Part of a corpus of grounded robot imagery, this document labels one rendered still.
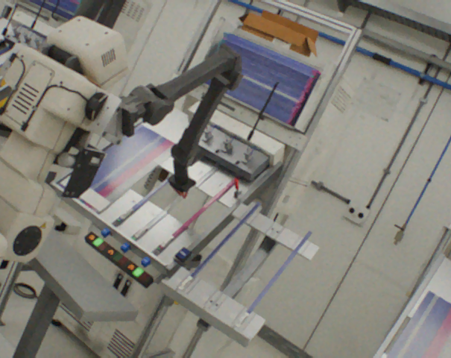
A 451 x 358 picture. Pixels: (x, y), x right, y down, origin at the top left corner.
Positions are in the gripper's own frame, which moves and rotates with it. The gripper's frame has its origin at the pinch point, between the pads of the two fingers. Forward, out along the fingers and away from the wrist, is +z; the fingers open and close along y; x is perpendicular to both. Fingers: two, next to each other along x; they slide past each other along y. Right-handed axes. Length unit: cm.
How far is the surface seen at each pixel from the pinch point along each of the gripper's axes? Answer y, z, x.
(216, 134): 9.4, -4.8, -33.0
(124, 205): 15.6, 0.8, 18.3
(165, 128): 35.1, 1.3, -26.9
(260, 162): -16.1, -5.0, -30.9
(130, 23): 124, 6, -88
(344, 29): -18, -43, -88
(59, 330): 38, 75, 58
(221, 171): -2.9, 1.0, -20.8
